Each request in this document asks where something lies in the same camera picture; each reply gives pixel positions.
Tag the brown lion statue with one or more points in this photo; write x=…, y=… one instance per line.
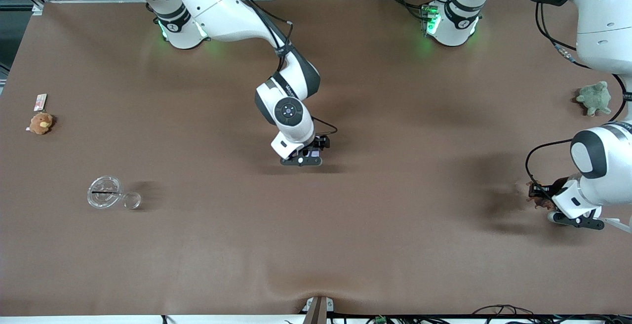
x=543, y=203

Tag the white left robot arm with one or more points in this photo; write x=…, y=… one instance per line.
x=602, y=22

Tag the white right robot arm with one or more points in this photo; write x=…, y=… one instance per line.
x=222, y=3

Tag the white round device with stem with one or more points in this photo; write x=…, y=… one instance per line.
x=617, y=225

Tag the green plush turtle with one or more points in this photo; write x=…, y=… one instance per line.
x=594, y=98

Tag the black straw stub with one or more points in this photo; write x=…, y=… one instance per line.
x=104, y=192

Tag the clear plastic lid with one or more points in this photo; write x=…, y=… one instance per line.
x=104, y=193

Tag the white printed tag card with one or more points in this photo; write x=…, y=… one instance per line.
x=40, y=101

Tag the grey metal table bracket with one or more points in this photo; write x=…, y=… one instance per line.
x=317, y=310

